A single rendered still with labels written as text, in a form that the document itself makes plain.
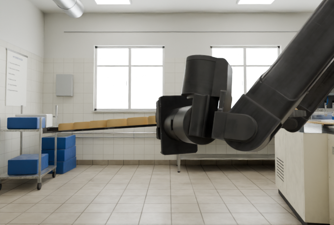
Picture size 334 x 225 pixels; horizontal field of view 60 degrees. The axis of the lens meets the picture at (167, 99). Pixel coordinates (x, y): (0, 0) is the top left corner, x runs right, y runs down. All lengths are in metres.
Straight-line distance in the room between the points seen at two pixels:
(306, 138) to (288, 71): 2.38
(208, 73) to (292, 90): 0.11
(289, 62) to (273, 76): 0.03
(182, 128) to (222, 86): 0.08
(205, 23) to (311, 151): 3.86
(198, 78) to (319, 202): 2.53
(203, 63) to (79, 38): 5.75
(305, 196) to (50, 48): 5.13
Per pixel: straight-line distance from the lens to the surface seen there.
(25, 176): 4.30
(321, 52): 0.41
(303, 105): 0.97
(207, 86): 0.41
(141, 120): 0.65
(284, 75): 0.39
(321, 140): 2.80
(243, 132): 0.37
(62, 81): 5.95
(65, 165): 5.27
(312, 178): 2.82
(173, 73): 5.73
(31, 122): 4.25
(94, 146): 5.89
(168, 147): 0.50
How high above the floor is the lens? 1.01
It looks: 3 degrees up
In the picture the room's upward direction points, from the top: straight up
